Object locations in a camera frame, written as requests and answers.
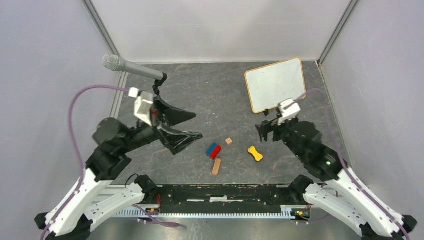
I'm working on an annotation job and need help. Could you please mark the yellow bone-shaped eraser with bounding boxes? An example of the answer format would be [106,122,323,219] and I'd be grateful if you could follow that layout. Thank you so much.
[247,146,264,162]

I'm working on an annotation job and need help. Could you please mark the small wooden cube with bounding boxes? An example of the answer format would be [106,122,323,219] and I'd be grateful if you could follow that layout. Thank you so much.
[225,138,233,145]

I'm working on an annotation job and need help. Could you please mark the silver microphone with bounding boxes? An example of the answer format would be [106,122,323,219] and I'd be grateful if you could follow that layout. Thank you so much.
[102,54,168,81]

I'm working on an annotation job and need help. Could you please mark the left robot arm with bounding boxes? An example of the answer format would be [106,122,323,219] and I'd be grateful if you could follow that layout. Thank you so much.
[34,96,202,240]

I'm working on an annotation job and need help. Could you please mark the white whiteboard wooden frame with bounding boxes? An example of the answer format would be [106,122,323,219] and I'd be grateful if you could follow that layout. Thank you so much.
[244,57,306,114]

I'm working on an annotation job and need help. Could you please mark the purple cable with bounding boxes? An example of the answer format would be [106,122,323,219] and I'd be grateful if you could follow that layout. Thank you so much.
[39,84,133,240]
[294,88,412,240]

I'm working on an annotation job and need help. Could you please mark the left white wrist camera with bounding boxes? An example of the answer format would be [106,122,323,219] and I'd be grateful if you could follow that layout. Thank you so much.
[128,87,154,127]

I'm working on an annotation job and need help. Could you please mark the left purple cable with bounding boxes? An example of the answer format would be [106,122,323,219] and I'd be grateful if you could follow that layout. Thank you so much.
[39,84,133,240]

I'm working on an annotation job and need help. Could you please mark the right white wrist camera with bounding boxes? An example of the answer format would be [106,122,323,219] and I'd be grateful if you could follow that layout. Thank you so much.
[277,98,301,126]

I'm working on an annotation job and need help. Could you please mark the blue and red block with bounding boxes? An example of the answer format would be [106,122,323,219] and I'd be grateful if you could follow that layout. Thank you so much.
[206,142,222,160]

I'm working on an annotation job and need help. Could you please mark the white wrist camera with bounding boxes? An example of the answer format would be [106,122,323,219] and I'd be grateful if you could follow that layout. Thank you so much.
[128,87,154,127]
[277,98,301,126]

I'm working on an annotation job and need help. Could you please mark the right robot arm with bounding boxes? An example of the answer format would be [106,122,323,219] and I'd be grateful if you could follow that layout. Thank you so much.
[255,118,418,240]

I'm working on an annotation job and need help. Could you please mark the aluminium rail frame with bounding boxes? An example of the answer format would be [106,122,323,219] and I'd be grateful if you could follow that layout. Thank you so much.
[112,202,311,225]

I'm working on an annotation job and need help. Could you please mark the black microphone tripod stand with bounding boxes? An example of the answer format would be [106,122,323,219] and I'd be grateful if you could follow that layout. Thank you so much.
[152,79,166,97]

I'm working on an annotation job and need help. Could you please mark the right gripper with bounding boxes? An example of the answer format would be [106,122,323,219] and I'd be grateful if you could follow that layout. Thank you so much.
[255,112,306,161]

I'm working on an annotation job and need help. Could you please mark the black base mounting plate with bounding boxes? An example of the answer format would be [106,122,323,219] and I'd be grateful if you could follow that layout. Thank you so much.
[142,184,307,214]

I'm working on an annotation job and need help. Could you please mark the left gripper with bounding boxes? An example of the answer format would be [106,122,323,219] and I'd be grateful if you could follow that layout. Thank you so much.
[120,95,205,153]

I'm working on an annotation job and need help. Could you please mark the long wooden block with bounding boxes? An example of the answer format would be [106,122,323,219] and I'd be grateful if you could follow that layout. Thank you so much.
[211,158,222,176]

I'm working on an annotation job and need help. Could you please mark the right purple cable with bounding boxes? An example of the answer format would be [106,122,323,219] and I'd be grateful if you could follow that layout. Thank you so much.
[294,88,412,240]

